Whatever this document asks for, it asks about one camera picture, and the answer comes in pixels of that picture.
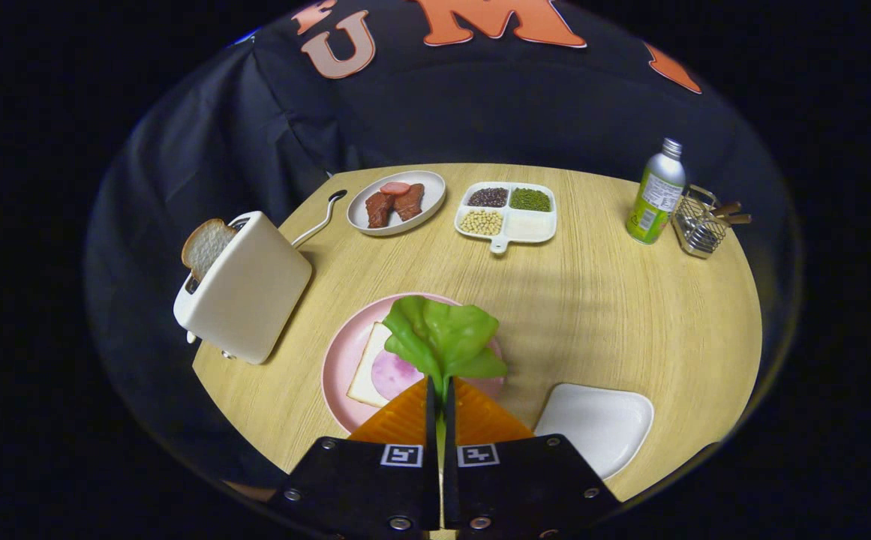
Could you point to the green lettuce leaf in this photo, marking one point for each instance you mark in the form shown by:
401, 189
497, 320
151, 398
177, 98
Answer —
446, 337

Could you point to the brown crust bread slice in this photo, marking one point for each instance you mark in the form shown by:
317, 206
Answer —
206, 247

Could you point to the black backdrop cloth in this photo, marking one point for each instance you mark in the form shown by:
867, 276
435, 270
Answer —
480, 112

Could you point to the pink ham slice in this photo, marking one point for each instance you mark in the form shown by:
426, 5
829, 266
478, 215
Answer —
394, 375

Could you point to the pile of dark red beans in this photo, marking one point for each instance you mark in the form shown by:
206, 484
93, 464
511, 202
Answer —
488, 197

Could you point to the white rounded square plate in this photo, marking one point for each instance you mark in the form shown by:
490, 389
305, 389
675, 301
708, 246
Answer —
593, 427

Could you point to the white sandwich bread slice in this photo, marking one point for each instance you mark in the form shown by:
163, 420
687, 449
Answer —
366, 375

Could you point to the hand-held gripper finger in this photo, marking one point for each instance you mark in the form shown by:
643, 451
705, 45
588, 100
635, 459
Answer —
430, 420
448, 420

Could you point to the brown meat piece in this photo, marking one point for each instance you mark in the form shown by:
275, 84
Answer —
379, 210
409, 202

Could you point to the black table grommet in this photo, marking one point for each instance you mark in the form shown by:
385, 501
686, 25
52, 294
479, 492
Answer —
338, 196

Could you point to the round white plate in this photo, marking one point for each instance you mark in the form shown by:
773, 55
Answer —
431, 191

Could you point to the silver green drink bottle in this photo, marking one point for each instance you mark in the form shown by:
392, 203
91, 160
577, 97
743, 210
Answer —
654, 195

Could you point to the pink round plate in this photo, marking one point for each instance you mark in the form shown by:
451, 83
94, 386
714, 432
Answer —
341, 360

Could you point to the white divided dish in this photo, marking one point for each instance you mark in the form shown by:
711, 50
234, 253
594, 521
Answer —
531, 226

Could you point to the white toaster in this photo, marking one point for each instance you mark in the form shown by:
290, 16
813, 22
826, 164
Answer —
251, 300

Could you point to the pile of green beans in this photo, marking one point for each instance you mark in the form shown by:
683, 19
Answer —
530, 199

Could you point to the pink sausage slice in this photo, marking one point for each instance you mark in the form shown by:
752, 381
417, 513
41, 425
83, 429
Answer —
394, 187

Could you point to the pile of yellow soybeans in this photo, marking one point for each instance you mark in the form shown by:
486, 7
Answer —
481, 222

